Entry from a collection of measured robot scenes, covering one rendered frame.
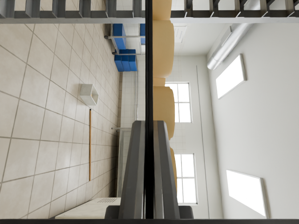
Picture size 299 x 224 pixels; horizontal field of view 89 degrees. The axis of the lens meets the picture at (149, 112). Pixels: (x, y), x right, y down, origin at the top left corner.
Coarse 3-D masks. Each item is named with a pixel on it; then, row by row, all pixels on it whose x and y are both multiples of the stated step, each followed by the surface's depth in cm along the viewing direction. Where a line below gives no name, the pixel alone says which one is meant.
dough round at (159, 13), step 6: (156, 0) 13; (162, 0) 13; (168, 0) 13; (156, 6) 14; (162, 6) 14; (168, 6) 14; (156, 12) 14; (162, 12) 14; (168, 12) 14; (156, 18) 14; (162, 18) 14; (168, 18) 15
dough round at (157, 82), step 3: (153, 78) 19; (156, 78) 19; (159, 78) 19; (162, 78) 19; (165, 78) 19; (153, 81) 19; (156, 81) 19; (159, 81) 19; (162, 81) 19; (165, 81) 19; (153, 84) 19; (156, 84) 19; (159, 84) 19; (162, 84) 19
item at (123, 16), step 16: (0, 16) 54; (16, 16) 54; (48, 16) 54; (80, 16) 54; (96, 16) 54; (128, 16) 54; (144, 16) 54; (176, 16) 54; (208, 16) 54; (224, 16) 54; (256, 16) 54; (272, 16) 54
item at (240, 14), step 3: (234, 0) 54; (237, 0) 53; (234, 3) 54; (237, 3) 53; (237, 6) 53; (240, 6) 51; (243, 6) 54; (237, 9) 53; (240, 9) 51; (243, 9) 54; (237, 12) 53; (240, 12) 54; (243, 12) 54; (237, 15) 53; (240, 15) 54; (243, 15) 54
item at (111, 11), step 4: (108, 0) 53; (112, 0) 54; (116, 0) 54; (108, 4) 53; (112, 4) 54; (116, 4) 54; (108, 8) 53; (112, 8) 54; (116, 8) 54; (108, 12) 53; (112, 12) 54; (116, 12) 54; (108, 16) 53; (112, 16) 54
